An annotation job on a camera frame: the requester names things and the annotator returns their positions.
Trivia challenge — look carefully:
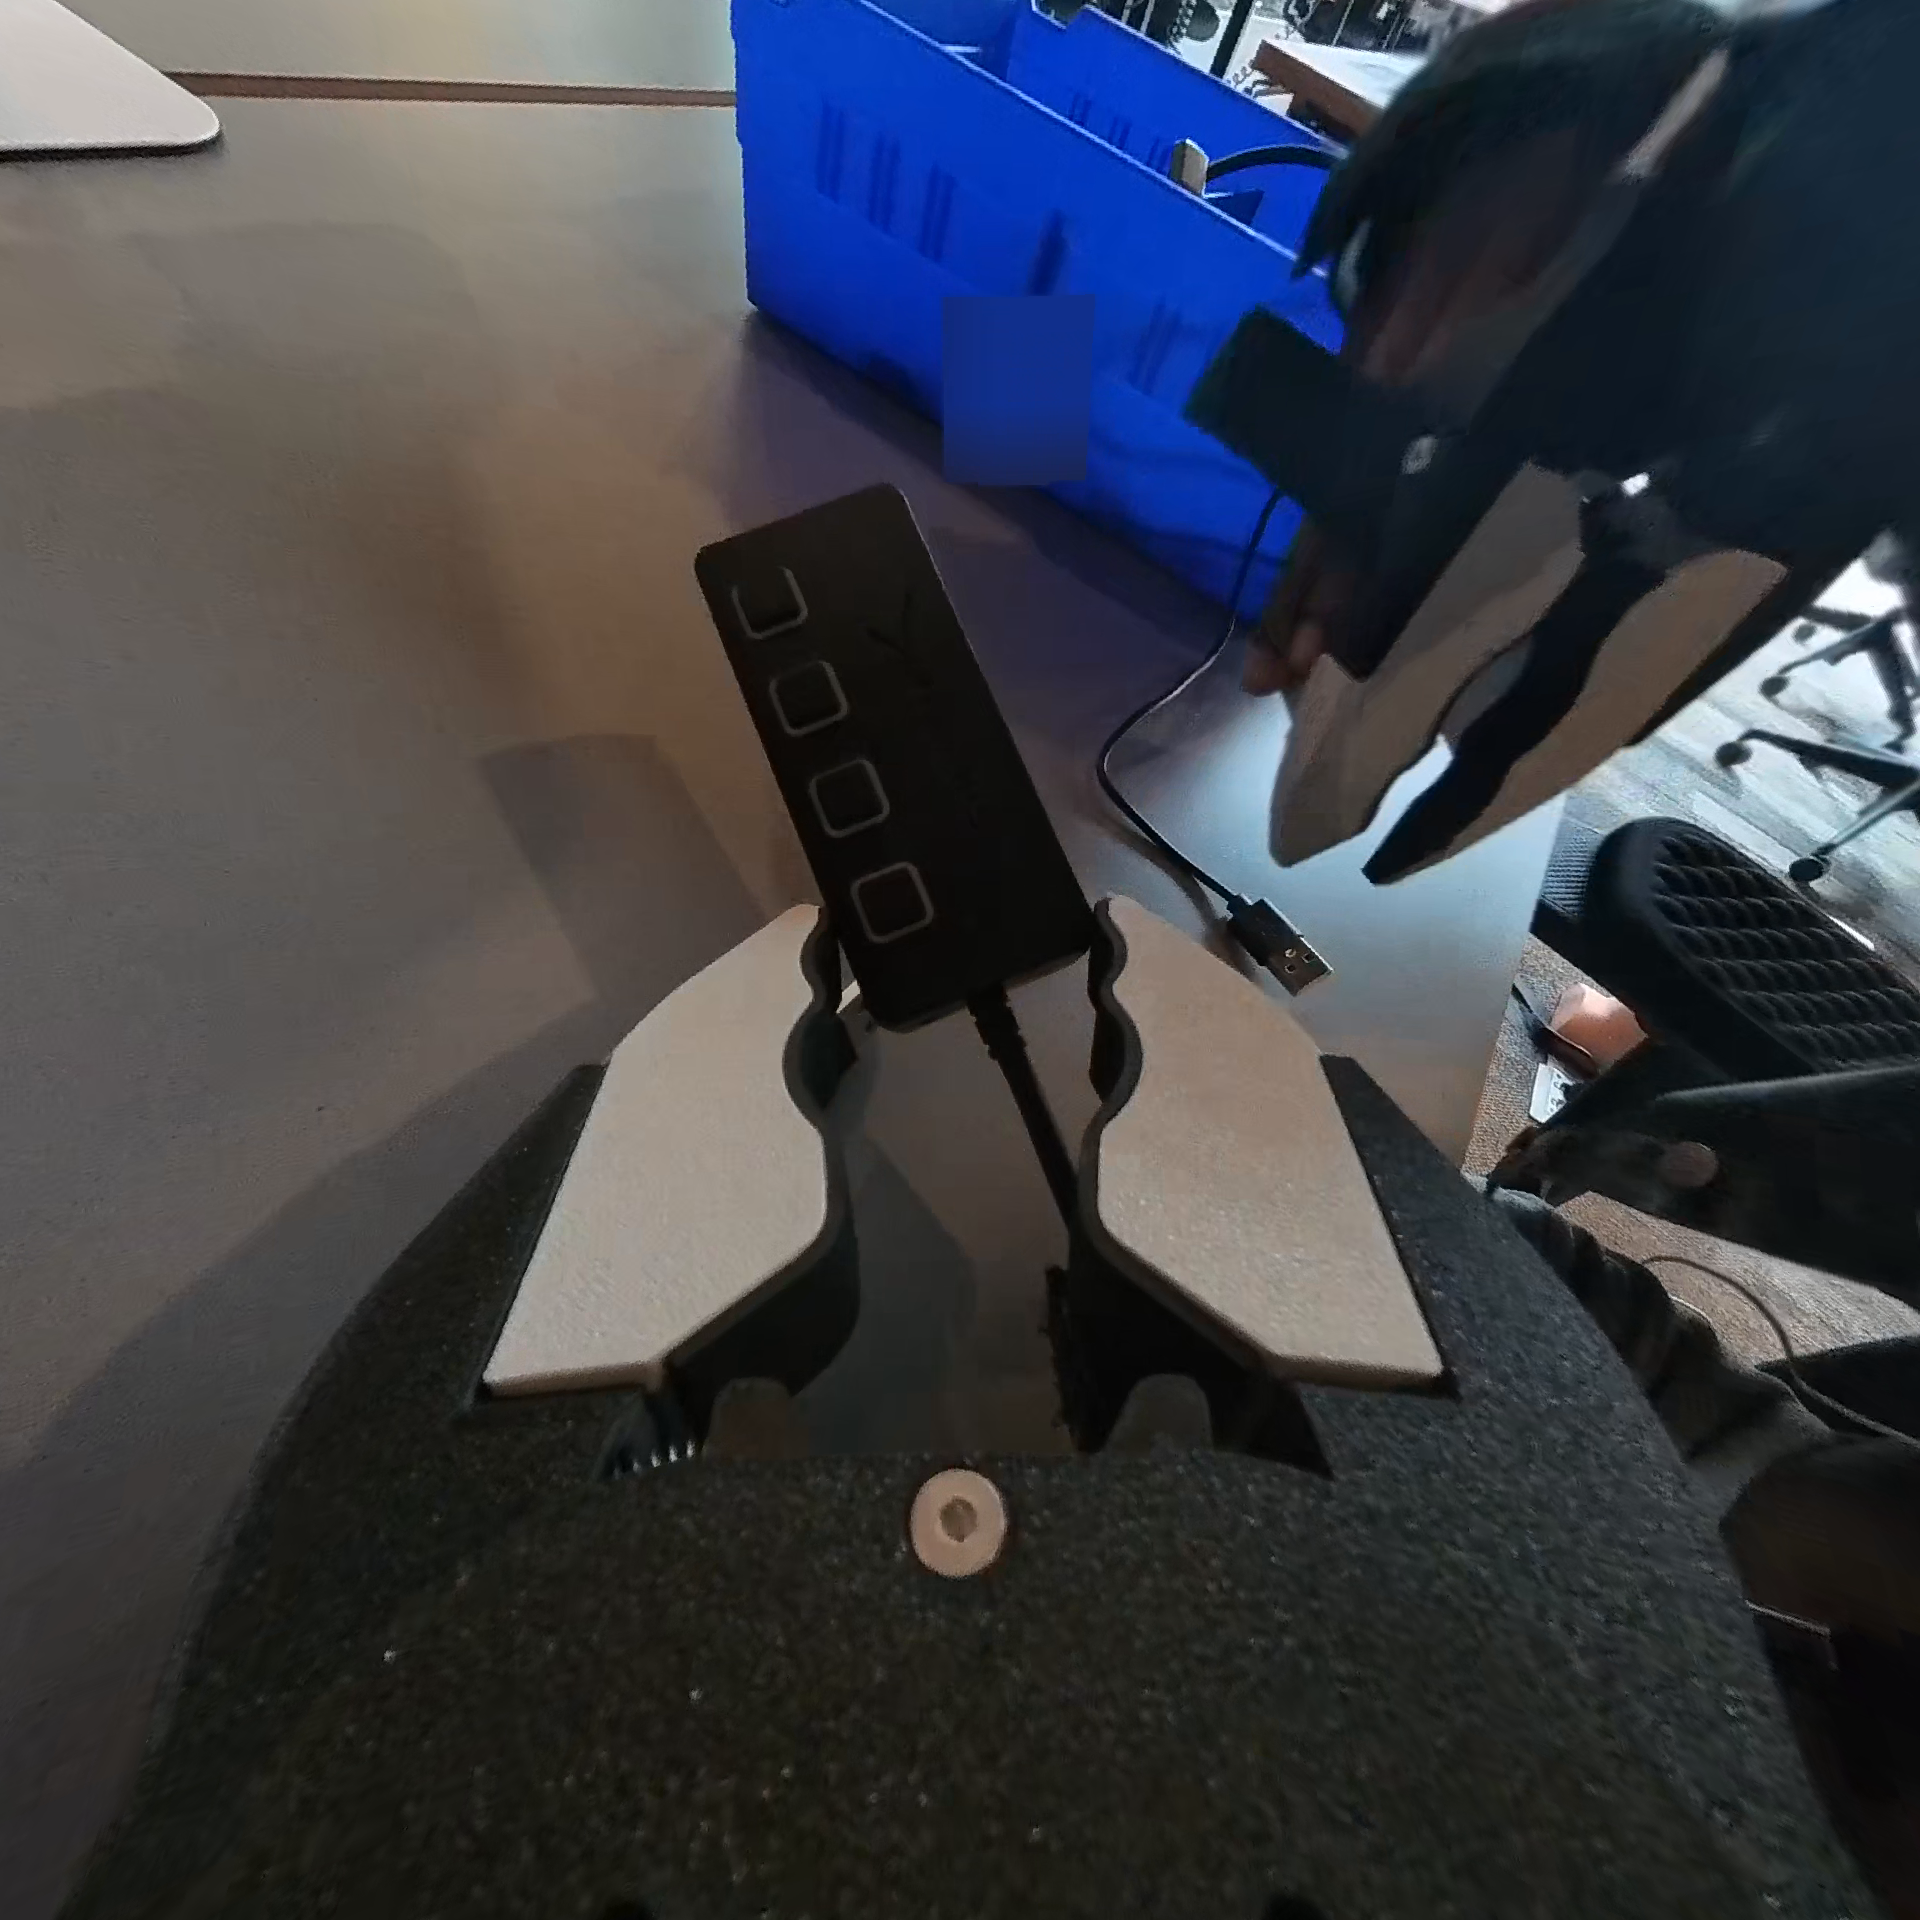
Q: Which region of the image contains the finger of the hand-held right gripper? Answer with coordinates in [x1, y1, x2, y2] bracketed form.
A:
[1364, 516, 1794, 887]
[1270, 463, 1593, 868]

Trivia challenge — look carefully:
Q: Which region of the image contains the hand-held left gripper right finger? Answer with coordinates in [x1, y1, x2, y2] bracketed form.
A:
[1046, 894, 1449, 1449]

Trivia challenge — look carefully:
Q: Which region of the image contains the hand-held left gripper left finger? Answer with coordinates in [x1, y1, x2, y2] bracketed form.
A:
[480, 903, 865, 1442]

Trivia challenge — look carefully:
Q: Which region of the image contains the black usb cable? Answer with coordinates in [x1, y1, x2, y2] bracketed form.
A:
[1099, 486, 1338, 1001]

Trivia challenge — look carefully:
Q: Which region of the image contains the black four-button usb hub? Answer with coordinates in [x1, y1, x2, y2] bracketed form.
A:
[696, 482, 1096, 1033]

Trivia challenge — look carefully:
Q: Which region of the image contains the blue plastic bin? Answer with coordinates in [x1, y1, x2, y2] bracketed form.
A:
[730, 0, 1353, 590]

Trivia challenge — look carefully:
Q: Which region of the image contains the person's right hand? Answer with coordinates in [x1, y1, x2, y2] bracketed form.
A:
[1246, 151, 1659, 698]

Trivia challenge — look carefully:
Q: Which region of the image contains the black office chair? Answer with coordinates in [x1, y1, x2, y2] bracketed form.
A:
[1716, 599, 1920, 887]

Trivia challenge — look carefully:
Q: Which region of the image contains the black mesh chair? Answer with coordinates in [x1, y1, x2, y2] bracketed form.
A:
[1529, 816, 1920, 1088]

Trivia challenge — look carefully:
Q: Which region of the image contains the person's leg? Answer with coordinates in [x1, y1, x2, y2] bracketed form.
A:
[1500, 1199, 1920, 1653]

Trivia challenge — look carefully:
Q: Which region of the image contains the long wooden top desk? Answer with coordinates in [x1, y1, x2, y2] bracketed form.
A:
[1252, 30, 1444, 140]

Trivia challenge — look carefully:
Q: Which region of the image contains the black hub cable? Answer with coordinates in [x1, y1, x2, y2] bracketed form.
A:
[971, 983, 1086, 1220]

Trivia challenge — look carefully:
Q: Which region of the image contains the black strap with snap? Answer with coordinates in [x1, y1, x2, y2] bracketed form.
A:
[1486, 1036, 1920, 1255]

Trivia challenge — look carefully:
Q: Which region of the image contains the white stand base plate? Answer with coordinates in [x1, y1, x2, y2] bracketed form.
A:
[0, 0, 225, 156]

